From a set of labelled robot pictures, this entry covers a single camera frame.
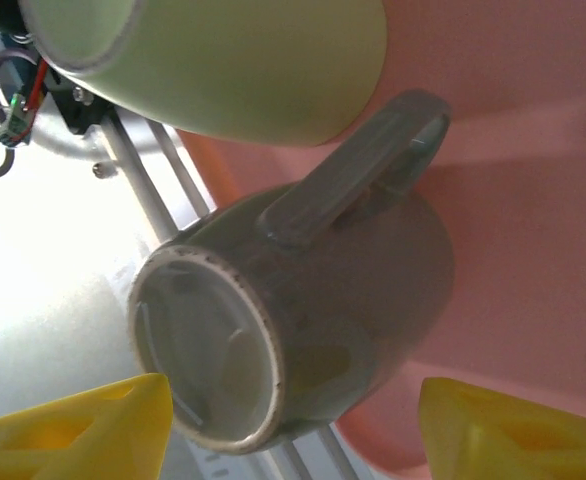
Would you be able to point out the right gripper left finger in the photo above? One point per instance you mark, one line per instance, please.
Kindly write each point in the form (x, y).
(73, 435)

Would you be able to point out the grey mug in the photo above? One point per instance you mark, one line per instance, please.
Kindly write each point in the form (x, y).
(348, 300)

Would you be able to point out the light green mug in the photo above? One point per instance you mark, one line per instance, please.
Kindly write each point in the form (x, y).
(223, 65)

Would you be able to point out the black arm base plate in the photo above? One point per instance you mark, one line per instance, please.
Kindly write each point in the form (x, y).
(83, 107)

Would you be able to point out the pink plastic tray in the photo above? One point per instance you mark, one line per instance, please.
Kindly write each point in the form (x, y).
(523, 200)

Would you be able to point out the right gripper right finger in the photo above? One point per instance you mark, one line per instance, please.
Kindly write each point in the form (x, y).
(513, 440)

